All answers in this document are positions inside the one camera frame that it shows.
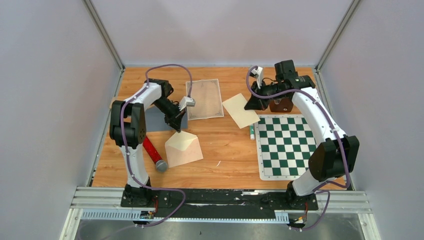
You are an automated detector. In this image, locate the wooden metronome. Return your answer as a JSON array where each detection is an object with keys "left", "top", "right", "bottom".
[{"left": 269, "top": 98, "right": 294, "bottom": 113}]

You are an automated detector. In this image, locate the cream pink envelope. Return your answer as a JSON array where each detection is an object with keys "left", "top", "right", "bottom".
[{"left": 165, "top": 131, "right": 204, "bottom": 168}]

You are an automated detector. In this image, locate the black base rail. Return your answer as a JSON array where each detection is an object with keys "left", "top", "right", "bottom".
[{"left": 120, "top": 188, "right": 318, "bottom": 219}]

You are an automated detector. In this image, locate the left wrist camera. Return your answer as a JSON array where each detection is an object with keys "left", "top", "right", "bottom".
[{"left": 179, "top": 96, "right": 196, "bottom": 110}]

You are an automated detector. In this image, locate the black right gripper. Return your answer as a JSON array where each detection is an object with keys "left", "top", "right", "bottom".
[{"left": 244, "top": 79, "right": 287, "bottom": 111}]

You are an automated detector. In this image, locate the purple cable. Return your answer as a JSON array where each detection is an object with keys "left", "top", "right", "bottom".
[
  {"left": 119, "top": 63, "right": 195, "bottom": 229},
  {"left": 245, "top": 65, "right": 352, "bottom": 232}
]

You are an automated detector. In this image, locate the cream letter paper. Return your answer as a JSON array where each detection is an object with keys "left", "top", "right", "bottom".
[{"left": 222, "top": 93, "right": 260, "bottom": 129}]

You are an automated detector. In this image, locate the red microphone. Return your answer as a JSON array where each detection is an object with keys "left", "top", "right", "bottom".
[{"left": 142, "top": 136, "right": 168, "bottom": 173}]

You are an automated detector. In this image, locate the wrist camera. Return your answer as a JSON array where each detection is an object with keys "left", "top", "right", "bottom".
[
  {"left": 250, "top": 66, "right": 264, "bottom": 89},
  {"left": 179, "top": 96, "right": 196, "bottom": 110}
]

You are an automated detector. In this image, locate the grey envelope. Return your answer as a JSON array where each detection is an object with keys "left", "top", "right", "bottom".
[{"left": 145, "top": 105, "right": 175, "bottom": 133}]

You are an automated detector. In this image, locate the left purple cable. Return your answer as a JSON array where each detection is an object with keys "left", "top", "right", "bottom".
[{"left": 119, "top": 63, "right": 195, "bottom": 229}]

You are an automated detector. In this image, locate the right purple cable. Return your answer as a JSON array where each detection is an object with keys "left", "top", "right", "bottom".
[{"left": 245, "top": 65, "right": 352, "bottom": 232}]

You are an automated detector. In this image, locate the green white chessboard mat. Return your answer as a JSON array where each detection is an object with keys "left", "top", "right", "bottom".
[{"left": 253, "top": 114, "right": 317, "bottom": 181}]

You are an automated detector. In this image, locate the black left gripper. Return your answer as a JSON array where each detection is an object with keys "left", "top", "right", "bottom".
[{"left": 153, "top": 98, "right": 187, "bottom": 134}]

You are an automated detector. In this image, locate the green white glue stick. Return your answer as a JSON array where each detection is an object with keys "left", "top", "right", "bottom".
[{"left": 249, "top": 124, "right": 256, "bottom": 140}]

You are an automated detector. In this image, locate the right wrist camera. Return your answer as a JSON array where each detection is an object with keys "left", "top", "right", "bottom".
[{"left": 250, "top": 66, "right": 264, "bottom": 89}]

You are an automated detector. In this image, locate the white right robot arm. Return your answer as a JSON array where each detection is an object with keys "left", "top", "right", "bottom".
[{"left": 244, "top": 60, "right": 360, "bottom": 209}]

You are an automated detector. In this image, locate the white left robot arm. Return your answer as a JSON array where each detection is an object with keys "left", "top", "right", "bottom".
[{"left": 109, "top": 78, "right": 186, "bottom": 207}]

